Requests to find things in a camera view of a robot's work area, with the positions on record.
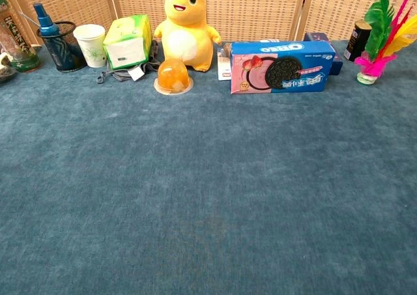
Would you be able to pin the blue table cloth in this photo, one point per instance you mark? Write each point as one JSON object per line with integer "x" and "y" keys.
{"x": 208, "y": 184}

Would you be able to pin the orange jelly cup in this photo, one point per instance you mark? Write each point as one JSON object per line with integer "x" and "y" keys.
{"x": 173, "y": 77}

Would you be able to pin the white pink card packet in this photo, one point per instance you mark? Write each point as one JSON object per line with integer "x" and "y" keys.
{"x": 224, "y": 65}

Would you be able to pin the blue Oreo cookie box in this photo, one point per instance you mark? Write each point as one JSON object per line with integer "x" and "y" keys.
{"x": 283, "y": 68}

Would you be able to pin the grey cloth with tag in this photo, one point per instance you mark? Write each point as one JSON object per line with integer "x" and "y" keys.
{"x": 122, "y": 73}

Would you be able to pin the yellow dinosaur plush toy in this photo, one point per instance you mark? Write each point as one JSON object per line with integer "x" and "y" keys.
{"x": 185, "y": 31}

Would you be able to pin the green tissue pack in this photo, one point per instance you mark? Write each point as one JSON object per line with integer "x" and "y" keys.
{"x": 127, "y": 42}

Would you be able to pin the woven folding screen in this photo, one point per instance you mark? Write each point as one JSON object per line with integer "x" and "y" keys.
{"x": 254, "y": 8}

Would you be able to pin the dark blue small box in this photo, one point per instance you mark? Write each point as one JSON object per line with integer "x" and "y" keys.
{"x": 317, "y": 37}

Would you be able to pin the white paper cup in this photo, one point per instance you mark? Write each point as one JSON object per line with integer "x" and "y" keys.
{"x": 91, "y": 46}

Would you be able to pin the black mesh pen holder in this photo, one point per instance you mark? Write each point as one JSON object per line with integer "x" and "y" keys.
{"x": 63, "y": 52}

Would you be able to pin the black drink can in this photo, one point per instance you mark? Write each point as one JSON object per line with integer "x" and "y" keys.
{"x": 357, "y": 42}

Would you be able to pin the colourful feather shuttlecock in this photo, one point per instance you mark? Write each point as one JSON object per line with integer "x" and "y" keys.
{"x": 379, "y": 37}

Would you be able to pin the blue spray bottle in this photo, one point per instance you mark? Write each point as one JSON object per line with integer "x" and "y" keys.
{"x": 45, "y": 19}

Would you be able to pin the green tea bottle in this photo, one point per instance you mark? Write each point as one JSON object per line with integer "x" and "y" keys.
{"x": 16, "y": 46}

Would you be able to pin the small dark dish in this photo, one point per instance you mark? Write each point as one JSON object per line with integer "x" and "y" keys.
{"x": 5, "y": 70}

